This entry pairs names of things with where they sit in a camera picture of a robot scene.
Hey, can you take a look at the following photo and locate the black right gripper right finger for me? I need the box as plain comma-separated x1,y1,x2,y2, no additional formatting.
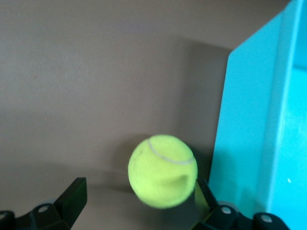
191,179,292,230

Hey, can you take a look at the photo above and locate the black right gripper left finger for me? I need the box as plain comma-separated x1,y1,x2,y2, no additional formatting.
0,177,88,230

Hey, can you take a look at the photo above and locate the yellow tennis ball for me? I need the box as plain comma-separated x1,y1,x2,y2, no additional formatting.
128,134,199,209

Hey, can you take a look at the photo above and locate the blue plastic bin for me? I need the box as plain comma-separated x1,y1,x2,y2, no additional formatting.
208,0,307,230

